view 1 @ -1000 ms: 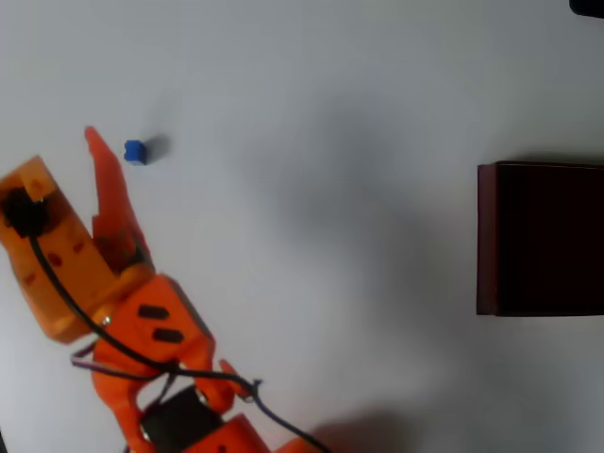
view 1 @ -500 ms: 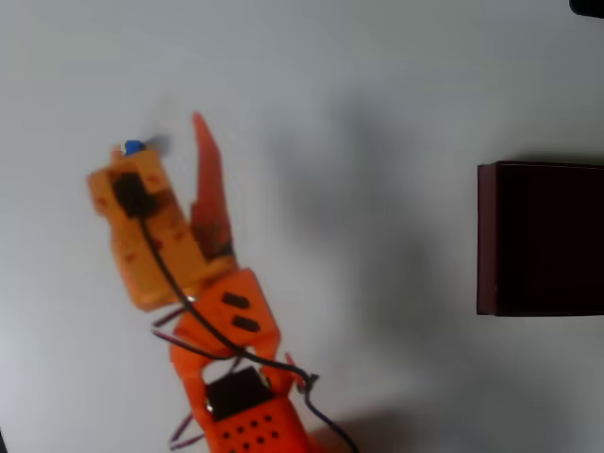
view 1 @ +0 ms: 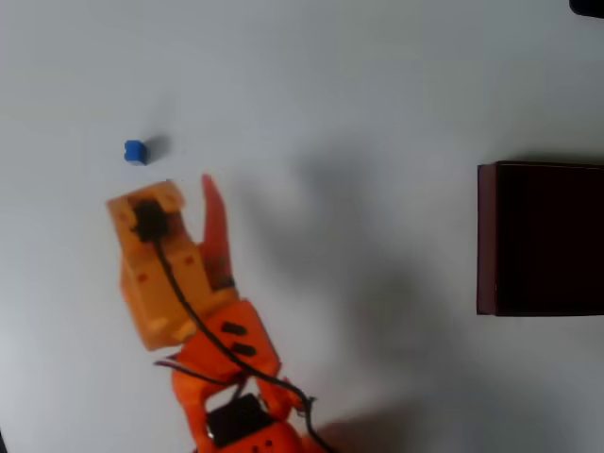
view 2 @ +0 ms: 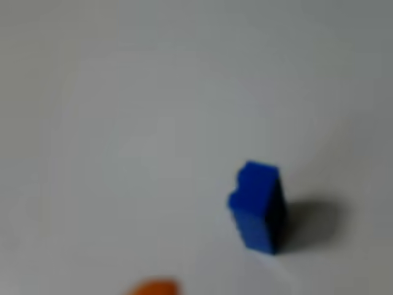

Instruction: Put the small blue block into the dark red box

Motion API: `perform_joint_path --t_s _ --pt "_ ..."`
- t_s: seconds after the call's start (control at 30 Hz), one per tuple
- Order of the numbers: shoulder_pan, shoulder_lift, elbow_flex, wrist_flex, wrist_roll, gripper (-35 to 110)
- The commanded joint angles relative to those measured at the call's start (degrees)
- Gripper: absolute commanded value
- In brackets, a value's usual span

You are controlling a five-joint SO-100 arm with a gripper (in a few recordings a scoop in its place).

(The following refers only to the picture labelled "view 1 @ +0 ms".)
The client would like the small blue cube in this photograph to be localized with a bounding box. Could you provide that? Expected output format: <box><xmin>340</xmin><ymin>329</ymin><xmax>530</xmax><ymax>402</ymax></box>
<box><xmin>123</xmin><ymin>139</ymin><xmax>149</xmax><ymax>167</ymax></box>

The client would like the dark red box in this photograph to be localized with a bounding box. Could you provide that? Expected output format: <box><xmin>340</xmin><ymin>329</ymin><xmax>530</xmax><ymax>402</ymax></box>
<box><xmin>476</xmin><ymin>159</ymin><xmax>604</xmax><ymax>318</ymax></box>

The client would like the black object at table edge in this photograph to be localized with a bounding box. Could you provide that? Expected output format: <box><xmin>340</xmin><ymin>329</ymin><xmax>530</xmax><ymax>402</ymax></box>
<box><xmin>567</xmin><ymin>0</ymin><xmax>604</xmax><ymax>21</ymax></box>

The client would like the black camera cable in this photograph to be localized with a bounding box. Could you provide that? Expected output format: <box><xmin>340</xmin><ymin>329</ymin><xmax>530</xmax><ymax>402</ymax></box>
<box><xmin>153</xmin><ymin>235</ymin><xmax>337</xmax><ymax>453</ymax></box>

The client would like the black camera module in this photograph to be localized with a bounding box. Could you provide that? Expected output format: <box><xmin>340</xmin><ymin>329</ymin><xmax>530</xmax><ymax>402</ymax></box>
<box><xmin>129</xmin><ymin>198</ymin><xmax>172</xmax><ymax>243</ymax></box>

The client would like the light orange camera mount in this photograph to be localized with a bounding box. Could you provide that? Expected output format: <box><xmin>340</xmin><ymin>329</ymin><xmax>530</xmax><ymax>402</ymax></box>
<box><xmin>105</xmin><ymin>180</ymin><xmax>237</xmax><ymax>353</ymax></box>

